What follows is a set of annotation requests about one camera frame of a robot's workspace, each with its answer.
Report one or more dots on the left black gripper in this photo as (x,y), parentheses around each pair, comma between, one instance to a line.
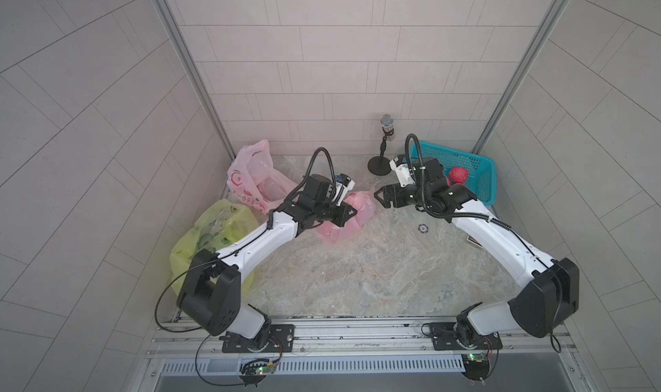
(340,216)

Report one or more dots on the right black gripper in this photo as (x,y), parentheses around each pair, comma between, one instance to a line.
(386,200)

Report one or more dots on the pink strawberry print plastic bag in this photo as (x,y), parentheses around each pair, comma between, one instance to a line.
(254,181)

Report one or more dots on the yellow-green plastic bag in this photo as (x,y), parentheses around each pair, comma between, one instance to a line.
(220,226)

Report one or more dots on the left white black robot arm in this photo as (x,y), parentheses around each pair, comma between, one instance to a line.
(212,286)

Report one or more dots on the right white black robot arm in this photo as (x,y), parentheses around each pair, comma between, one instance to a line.
(549,288)

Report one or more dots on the microphone on black stand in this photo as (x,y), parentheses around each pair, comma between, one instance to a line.
(379,165)

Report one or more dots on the small printed card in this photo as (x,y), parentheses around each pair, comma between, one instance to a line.
(474,242)

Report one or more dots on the teal plastic basket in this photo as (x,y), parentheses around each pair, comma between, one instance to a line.
(482,171)

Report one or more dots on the left circuit board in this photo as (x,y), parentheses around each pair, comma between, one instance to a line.
(255,371)

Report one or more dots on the circuit board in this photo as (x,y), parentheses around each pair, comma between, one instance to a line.
(477,367)
(255,371)

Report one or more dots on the right circuit board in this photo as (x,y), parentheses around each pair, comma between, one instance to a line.
(477,367)

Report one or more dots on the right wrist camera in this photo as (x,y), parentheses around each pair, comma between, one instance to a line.
(399,165)

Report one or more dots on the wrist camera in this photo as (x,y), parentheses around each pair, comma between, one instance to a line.
(399,165)
(344,183)

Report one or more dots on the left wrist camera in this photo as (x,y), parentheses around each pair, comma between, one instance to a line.
(344,183)

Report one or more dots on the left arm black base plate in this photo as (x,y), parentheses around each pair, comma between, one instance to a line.
(272,338)

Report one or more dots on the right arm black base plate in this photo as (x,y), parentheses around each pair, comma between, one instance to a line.
(445,337)

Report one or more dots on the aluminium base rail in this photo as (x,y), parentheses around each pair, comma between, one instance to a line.
(313,336)

